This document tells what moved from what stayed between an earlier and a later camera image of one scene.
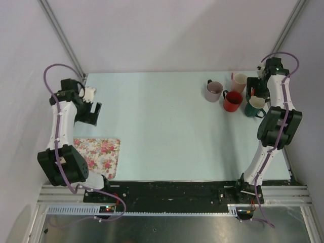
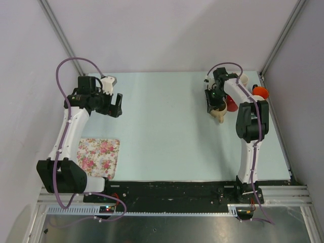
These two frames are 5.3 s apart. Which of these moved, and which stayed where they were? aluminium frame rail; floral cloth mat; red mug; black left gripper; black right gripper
Moved: black left gripper; black right gripper
Stayed: floral cloth mat; aluminium frame rail; red mug
